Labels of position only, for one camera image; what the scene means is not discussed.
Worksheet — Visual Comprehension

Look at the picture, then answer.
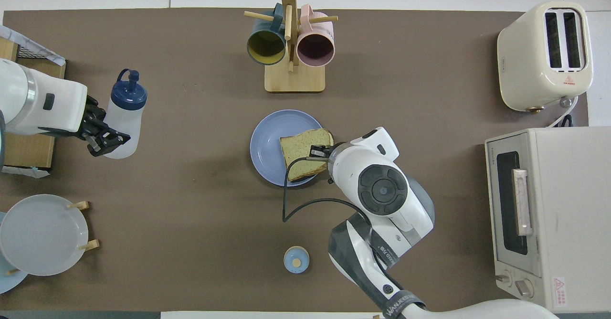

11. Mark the small blue round container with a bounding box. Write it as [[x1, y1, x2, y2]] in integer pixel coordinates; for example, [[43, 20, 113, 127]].
[[284, 246, 310, 274]]

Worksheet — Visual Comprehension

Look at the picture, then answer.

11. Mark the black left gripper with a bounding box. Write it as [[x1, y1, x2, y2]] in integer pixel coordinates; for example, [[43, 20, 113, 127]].
[[81, 97, 131, 158]]

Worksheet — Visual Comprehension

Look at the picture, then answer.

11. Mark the wooden plate rack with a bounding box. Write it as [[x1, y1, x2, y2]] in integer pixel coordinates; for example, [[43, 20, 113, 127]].
[[6, 201, 100, 276]]

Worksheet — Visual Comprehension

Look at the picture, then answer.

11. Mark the white toaster power cord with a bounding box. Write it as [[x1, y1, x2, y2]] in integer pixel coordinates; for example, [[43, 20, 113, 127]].
[[548, 97, 579, 128]]

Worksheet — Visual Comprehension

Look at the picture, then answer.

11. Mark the blue round plate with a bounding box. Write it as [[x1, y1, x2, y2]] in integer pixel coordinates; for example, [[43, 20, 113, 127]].
[[250, 109, 330, 187]]

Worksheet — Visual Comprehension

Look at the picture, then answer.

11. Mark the clear bottle with blue cap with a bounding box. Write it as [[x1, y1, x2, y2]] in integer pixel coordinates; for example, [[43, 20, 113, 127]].
[[103, 69, 147, 160]]

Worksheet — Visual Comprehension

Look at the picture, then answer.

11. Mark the grey plate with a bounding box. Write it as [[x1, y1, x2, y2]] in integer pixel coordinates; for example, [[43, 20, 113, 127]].
[[0, 194, 89, 276]]

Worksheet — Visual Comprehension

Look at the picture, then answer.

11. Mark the pink mug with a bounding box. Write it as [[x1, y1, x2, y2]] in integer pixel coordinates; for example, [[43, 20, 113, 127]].
[[296, 4, 336, 68]]

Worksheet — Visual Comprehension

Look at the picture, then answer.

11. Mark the cream two-slot toaster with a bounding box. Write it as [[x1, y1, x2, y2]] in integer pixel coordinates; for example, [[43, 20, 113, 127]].
[[496, 1, 594, 113]]

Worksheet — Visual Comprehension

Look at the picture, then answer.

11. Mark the dark teal mug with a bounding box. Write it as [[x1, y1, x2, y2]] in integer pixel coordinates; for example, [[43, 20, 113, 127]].
[[246, 3, 287, 66]]

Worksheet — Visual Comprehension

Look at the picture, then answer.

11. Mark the brown table mat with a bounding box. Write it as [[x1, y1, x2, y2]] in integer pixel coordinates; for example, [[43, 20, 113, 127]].
[[0, 8, 589, 312]]

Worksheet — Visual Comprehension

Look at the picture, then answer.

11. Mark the black wire basket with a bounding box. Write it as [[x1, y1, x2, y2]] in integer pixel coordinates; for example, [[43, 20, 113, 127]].
[[17, 42, 51, 61]]

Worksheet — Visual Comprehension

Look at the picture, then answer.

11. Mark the white toaster oven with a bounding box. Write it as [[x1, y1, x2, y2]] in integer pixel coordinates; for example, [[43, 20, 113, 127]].
[[485, 127, 611, 313]]

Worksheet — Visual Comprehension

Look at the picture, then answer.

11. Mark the wooden mug rack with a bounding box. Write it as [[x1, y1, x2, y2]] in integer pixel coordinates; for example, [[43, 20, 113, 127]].
[[244, 0, 338, 93]]

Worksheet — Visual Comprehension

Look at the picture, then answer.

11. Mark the bread slice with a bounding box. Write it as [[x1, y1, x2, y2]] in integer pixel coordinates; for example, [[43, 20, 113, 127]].
[[280, 128, 335, 182]]

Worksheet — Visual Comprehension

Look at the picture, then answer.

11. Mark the light blue plate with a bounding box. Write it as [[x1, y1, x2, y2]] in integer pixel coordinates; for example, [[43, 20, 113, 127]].
[[0, 212, 29, 295]]

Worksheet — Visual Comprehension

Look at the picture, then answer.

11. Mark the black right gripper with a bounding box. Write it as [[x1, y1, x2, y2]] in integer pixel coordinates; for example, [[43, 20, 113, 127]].
[[309, 144, 335, 164]]

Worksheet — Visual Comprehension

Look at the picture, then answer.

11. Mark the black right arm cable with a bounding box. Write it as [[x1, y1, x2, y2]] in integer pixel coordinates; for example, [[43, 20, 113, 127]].
[[283, 157, 378, 223]]

